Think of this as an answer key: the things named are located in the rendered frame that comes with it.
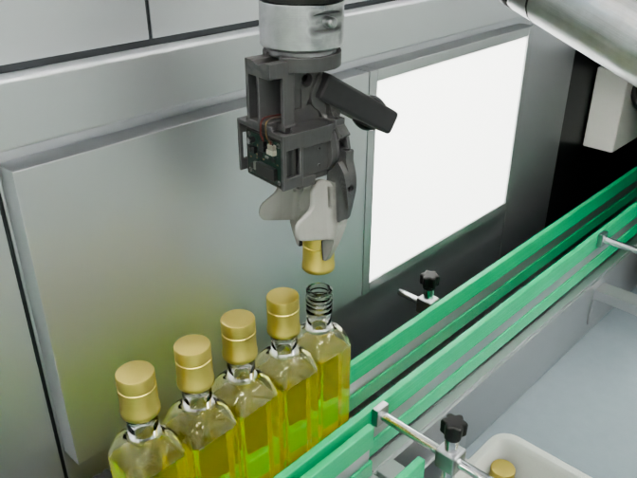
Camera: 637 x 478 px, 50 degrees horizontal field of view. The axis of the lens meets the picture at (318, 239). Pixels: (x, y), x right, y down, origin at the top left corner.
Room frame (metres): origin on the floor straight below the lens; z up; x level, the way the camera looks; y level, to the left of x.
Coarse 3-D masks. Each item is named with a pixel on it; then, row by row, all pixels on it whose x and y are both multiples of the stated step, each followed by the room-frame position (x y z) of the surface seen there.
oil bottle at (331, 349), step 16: (304, 336) 0.62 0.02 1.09; (320, 336) 0.62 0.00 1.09; (336, 336) 0.62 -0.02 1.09; (320, 352) 0.61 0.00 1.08; (336, 352) 0.62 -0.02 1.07; (320, 368) 0.60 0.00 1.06; (336, 368) 0.62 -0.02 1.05; (320, 384) 0.60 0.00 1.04; (336, 384) 0.62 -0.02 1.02; (320, 400) 0.60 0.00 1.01; (336, 400) 0.62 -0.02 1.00; (320, 416) 0.60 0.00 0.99; (336, 416) 0.62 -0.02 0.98; (320, 432) 0.60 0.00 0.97
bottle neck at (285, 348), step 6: (276, 342) 0.58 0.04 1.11; (282, 342) 0.58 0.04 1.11; (288, 342) 0.58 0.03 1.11; (294, 342) 0.58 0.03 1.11; (270, 348) 0.59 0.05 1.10; (276, 348) 0.58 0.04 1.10; (282, 348) 0.58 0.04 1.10; (288, 348) 0.58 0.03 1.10; (294, 348) 0.58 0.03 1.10; (276, 354) 0.58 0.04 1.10; (282, 354) 0.58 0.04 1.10; (288, 354) 0.58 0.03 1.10; (294, 354) 0.58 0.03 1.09
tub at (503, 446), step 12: (492, 444) 0.71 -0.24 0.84; (504, 444) 0.72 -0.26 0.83; (516, 444) 0.71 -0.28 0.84; (528, 444) 0.71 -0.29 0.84; (480, 456) 0.69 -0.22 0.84; (492, 456) 0.70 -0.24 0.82; (504, 456) 0.72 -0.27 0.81; (516, 456) 0.71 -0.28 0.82; (528, 456) 0.70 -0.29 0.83; (540, 456) 0.69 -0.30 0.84; (552, 456) 0.69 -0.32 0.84; (480, 468) 0.68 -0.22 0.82; (516, 468) 0.71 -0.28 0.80; (528, 468) 0.69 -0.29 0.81; (540, 468) 0.68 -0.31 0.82; (552, 468) 0.67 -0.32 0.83; (564, 468) 0.67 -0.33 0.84
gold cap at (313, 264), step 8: (320, 240) 0.62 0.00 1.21; (304, 248) 0.63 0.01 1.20; (312, 248) 0.62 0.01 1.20; (320, 248) 0.62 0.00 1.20; (304, 256) 0.63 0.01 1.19; (312, 256) 0.62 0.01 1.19; (320, 256) 0.62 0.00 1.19; (304, 264) 0.63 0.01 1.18; (312, 264) 0.62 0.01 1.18; (320, 264) 0.62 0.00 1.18; (328, 264) 0.62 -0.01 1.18; (312, 272) 0.62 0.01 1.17; (320, 272) 0.62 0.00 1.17; (328, 272) 0.62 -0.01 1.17
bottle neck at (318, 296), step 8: (312, 288) 0.64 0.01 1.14; (320, 288) 0.65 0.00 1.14; (328, 288) 0.64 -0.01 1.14; (312, 296) 0.62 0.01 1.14; (320, 296) 0.62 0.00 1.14; (328, 296) 0.63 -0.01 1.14; (312, 304) 0.62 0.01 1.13; (320, 304) 0.62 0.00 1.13; (328, 304) 0.63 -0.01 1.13; (312, 312) 0.62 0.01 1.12; (320, 312) 0.62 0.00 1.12; (328, 312) 0.63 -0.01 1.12; (312, 320) 0.62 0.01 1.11; (320, 320) 0.62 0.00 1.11; (328, 320) 0.63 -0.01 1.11; (312, 328) 0.62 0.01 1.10; (320, 328) 0.62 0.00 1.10; (328, 328) 0.63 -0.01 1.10
